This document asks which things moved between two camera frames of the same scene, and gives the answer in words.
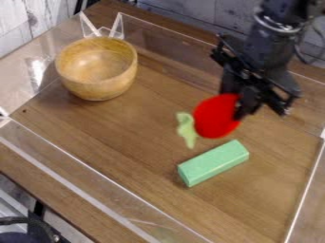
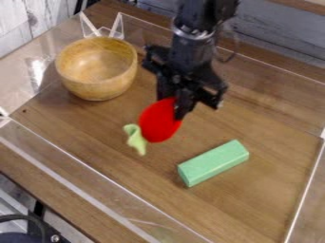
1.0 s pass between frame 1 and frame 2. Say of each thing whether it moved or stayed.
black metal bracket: stayed
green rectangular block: stayed
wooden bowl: stayed
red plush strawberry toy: moved
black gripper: moved
